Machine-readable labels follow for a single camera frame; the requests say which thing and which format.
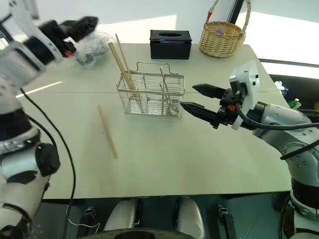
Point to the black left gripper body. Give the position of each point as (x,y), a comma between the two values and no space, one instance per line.
(53,27)

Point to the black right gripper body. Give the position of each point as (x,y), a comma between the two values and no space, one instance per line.
(228,109)

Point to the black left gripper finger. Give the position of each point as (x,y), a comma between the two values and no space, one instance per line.
(77,33)
(87,21)

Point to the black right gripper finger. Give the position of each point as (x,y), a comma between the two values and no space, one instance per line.
(209,90)
(199,110)

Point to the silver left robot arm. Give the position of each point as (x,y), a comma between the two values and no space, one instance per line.
(17,154)

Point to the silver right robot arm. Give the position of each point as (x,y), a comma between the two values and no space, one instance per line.
(305,171)

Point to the crumpled clear plastic bag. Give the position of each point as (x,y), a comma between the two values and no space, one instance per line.
(96,47)

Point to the wooden chopstick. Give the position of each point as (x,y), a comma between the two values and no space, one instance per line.
(122,65)
(117,59)
(107,131)
(122,53)

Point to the black tissue box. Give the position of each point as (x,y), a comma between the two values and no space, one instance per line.
(170,46)

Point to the small purple object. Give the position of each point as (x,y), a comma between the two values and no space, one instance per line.
(219,31)

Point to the green bottle with yellow cap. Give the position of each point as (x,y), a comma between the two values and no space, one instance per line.
(295,103)

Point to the white robot leg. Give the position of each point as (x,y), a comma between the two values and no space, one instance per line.
(190,214)
(122,216)

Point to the dark rounded robot torso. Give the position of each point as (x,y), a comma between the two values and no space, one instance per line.
(139,235)

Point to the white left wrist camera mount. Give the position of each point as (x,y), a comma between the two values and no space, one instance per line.
(32,28)

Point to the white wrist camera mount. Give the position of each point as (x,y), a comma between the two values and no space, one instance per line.
(32,28)
(246,82)

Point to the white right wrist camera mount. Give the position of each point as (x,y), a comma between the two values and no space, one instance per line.
(246,82)

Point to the black window frame post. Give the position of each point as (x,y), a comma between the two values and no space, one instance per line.
(233,11)

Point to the black table leg bracket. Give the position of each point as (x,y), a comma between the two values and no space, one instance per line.
(89,215)
(226,219)

